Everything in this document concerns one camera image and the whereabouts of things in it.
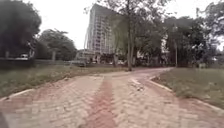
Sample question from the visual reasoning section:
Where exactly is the tall thin tree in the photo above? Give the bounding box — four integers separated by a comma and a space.
96, 0, 174, 72

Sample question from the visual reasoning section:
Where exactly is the dark hedge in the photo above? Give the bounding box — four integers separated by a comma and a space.
0, 57, 84, 70

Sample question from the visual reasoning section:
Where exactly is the grass field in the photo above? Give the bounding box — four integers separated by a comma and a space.
151, 67, 224, 110

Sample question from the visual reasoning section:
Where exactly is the white car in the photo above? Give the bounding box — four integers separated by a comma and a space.
14, 53, 30, 61

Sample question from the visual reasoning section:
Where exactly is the pole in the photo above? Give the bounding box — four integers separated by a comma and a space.
173, 25, 179, 68

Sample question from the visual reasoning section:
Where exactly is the tall grey building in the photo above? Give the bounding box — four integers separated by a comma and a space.
74, 3, 129, 65

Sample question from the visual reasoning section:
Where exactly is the group of dark trees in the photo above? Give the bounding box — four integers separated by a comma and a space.
0, 0, 79, 62

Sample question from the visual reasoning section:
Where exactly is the red and grey brick path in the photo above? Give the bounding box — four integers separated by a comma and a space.
0, 67, 224, 128

